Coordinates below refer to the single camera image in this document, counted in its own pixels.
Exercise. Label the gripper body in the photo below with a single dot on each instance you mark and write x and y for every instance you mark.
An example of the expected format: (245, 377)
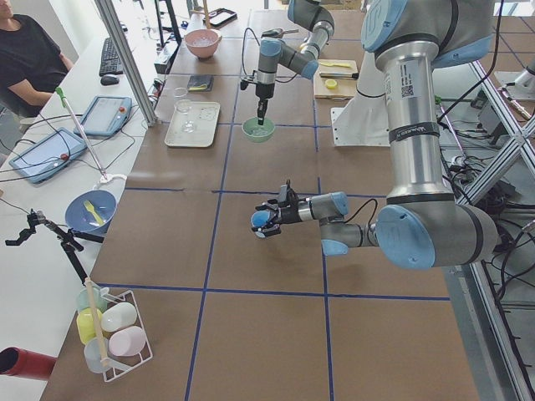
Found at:
(263, 89)
(289, 214)

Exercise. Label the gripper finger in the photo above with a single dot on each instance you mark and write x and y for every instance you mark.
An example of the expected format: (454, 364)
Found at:
(260, 109)
(269, 205)
(267, 230)
(261, 121)

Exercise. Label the light blue cup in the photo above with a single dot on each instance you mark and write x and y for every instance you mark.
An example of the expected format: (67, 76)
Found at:
(258, 221)

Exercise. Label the green bowl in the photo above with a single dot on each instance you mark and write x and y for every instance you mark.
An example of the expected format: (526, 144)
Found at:
(251, 123)

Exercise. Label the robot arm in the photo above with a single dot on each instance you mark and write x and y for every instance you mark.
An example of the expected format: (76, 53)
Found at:
(421, 226)
(303, 61)

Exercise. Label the ice cubes in green bowl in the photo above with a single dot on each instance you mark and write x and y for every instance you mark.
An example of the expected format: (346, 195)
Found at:
(260, 134)

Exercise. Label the metal ice scoop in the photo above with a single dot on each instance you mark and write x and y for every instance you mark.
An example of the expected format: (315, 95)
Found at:
(277, 32)

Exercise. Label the pink bowl with ice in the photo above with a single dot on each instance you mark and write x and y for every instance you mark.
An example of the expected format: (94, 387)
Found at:
(203, 43)

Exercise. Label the blue bowl with fork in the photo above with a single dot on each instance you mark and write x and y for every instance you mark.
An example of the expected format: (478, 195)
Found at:
(91, 212)

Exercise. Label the grey folded cloth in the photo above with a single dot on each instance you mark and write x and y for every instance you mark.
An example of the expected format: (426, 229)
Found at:
(200, 83)

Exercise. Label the wooden cutting board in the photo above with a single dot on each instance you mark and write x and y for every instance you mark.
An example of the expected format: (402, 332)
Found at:
(335, 79)

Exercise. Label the lemon half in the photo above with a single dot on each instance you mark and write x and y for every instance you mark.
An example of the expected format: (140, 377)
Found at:
(331, 84)

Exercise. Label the cream bear tray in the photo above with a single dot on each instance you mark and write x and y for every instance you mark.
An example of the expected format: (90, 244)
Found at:
(205, 116)

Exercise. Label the wine glass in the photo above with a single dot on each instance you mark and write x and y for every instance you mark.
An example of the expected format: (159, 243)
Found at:
(183, 108)

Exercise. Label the yellow plastic knife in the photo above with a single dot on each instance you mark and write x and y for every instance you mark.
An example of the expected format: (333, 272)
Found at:
(336, 65)

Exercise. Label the black keyboard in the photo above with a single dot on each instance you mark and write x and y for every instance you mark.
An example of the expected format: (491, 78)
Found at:
(110, 62)

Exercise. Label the far teach pendant tablet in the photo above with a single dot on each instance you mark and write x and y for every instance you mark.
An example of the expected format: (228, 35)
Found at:
(106, 115)

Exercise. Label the teach pendant tablet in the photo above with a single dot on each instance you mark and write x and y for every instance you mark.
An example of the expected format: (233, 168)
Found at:
(106, 115)
(48, 156)

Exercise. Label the computer mouse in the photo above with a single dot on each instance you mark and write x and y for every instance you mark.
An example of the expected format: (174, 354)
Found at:
(109, 79)

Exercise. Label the white cup in rack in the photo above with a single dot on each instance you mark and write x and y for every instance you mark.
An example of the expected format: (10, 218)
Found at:
(121, 315)

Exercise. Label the pink cup in rack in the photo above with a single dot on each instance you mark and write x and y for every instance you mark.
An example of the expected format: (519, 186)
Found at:
(127, 342)

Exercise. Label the yellow cup in rack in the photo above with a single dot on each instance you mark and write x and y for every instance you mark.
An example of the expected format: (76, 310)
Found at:
(85, 326)

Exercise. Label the near teach pendant tablet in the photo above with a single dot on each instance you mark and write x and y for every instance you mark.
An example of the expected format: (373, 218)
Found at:
(48, 156)

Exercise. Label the seated person black shirt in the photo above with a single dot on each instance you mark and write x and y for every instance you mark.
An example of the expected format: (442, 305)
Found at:
(32, 64)

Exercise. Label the red cylinder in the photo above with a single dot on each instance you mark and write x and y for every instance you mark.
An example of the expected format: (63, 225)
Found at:
(19, 362)

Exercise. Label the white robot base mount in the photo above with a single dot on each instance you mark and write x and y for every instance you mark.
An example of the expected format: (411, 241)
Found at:
(363, 121)

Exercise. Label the aluminium frame post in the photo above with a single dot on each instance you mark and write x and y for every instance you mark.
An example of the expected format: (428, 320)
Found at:
(112, 24)

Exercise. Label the white wire cup rack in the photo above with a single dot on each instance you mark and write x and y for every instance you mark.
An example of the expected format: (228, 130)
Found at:
(97, 356)

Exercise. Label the black camera tripod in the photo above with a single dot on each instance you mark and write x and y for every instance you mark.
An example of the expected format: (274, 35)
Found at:
(67, 239)

